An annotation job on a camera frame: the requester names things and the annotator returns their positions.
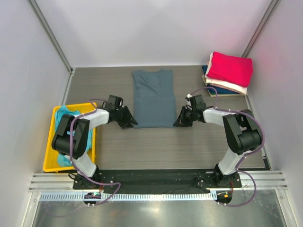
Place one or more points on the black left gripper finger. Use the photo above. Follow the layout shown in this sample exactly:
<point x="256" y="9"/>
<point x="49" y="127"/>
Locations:
<point x="126" y="125"/>
<point x="127" y="117"/>

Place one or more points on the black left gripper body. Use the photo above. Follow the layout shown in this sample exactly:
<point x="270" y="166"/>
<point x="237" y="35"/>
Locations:
<point x="120" y="116"/>

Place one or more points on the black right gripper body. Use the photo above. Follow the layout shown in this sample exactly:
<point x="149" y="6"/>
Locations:
<point x="192" y="117"/>

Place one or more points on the slate blue t shirt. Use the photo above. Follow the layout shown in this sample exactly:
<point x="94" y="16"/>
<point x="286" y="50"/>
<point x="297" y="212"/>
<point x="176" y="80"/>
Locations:
<point x="154" y="100"/>

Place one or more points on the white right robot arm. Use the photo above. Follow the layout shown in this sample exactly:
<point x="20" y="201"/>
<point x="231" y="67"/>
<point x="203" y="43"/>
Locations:
<point x="242" y="133"/>

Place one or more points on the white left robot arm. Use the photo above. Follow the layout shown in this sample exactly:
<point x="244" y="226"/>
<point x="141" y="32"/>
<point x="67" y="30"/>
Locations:
<point x="71" y="137"/>

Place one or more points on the folded cream t shirt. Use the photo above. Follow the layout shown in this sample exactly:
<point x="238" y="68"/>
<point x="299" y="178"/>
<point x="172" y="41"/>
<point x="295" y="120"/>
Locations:
<point x="222" y="84"/>

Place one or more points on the folded red t shirt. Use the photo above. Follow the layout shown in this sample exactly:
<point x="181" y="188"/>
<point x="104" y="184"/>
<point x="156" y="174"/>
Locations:
<point x="232" y="69"/>

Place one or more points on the turquoise t shirt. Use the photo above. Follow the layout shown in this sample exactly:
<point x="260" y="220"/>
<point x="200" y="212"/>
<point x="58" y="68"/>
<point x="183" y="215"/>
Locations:
<point x="62" y="160"/>

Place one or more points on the yellow plastic bin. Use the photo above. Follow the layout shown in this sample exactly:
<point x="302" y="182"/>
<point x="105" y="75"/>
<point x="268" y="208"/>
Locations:
<point x="50" y="161"/>

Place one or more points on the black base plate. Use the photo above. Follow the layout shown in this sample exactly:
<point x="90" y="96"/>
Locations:
<point x="166" y="181"/>

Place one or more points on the white slotted cable duct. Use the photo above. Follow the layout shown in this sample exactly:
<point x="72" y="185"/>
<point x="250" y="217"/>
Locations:
<point x="86" y="196"/>

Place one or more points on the aluminium frame rail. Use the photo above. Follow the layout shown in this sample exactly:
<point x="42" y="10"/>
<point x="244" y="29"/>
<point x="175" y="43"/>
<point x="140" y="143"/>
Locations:
<point x="51" y="182"/>

